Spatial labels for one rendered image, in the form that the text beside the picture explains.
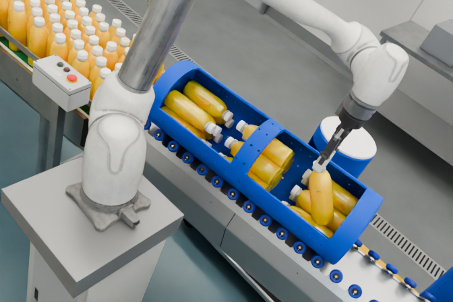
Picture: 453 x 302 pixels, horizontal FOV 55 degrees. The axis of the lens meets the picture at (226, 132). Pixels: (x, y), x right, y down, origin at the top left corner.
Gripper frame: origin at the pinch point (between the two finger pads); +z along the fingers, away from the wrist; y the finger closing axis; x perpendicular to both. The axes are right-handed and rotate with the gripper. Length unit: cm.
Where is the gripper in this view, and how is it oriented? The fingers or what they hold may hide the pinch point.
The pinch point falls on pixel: (323, 160)
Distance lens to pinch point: 140.3
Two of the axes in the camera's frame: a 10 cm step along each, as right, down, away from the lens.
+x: -7.6, -5.8, 2.8
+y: 5.6, -3.8, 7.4
